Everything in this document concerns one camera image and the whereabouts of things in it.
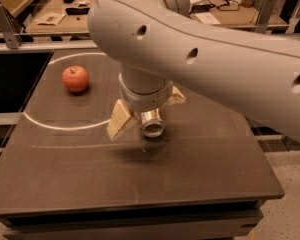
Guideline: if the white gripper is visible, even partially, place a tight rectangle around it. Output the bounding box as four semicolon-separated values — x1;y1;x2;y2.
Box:
107;75;186;141

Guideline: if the black cable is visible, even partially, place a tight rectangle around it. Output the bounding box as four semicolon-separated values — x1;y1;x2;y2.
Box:
189;0;241;12

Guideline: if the black device on table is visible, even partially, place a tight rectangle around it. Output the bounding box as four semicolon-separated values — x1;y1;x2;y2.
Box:
65;7;90;15

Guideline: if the red apple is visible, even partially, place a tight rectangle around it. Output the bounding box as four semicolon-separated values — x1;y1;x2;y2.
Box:
61;65;89;93

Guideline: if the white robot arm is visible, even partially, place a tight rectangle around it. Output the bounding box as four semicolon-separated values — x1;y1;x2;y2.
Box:
88;0;300;142

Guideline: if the right metal bracket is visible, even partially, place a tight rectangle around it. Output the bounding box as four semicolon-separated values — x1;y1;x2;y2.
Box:
254;0;276;34

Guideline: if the wooden background table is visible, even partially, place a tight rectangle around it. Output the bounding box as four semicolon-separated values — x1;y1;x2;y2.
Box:
24;0;289;36

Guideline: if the brown envelope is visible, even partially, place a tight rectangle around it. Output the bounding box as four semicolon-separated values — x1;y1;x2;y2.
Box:
35;12;65;26

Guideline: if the left metal bracket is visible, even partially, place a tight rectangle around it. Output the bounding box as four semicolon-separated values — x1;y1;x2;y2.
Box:
0;4;22;49

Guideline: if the white paper sheet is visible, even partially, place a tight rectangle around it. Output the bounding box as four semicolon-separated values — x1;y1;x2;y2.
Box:
195;12;220;25

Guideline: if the metal bracket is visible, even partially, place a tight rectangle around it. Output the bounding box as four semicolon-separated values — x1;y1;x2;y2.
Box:
0;4;22;49
254;0;276;34

